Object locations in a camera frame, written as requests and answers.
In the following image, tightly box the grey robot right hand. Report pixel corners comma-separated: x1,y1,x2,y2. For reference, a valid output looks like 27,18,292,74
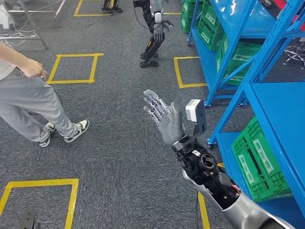
143,89,185,146

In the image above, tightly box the blue metal shelf rack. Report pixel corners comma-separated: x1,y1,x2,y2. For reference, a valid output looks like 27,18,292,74
187,0,305,147

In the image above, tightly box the blue metal workbench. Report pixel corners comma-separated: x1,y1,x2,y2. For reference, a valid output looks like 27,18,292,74
207,82,305,229

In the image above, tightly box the black legged robot body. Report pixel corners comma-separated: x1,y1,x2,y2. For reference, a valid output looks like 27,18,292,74
133,0,175,69

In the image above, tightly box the green plastic crate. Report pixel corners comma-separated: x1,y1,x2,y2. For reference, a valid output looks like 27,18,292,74
180,0,203,34
215,34,263,86
197,0,224,52
230,117,293,203

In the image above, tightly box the yellow square floor tape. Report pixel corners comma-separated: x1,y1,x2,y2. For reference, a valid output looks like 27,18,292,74
0,178,80,229
73,0,114,17
47,53,104,85

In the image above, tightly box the person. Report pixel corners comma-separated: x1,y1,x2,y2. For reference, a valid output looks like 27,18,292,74
102,0,124,14
0,42,90,148

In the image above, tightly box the black round stool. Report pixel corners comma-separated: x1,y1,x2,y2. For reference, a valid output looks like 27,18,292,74
282,44,305,71

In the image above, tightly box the person's hand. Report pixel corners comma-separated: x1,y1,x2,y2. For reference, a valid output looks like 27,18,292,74
23,58,47,80

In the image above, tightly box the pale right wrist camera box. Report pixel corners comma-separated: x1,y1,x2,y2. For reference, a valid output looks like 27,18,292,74
185,99,201,123

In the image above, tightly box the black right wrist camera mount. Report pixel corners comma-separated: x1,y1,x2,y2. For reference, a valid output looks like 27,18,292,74
171,99,207,153

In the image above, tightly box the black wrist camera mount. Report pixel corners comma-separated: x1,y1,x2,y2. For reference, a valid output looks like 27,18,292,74
19,211,41,229
171,99,207,153

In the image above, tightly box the black hanging arm cable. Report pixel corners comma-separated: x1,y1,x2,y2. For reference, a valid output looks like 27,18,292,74
195,191,200,229

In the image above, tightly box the steel frame table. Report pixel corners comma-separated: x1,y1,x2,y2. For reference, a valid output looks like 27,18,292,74
0,0,63,50

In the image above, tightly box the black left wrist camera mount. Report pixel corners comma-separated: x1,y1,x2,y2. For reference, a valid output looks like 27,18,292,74
19,211,41,229

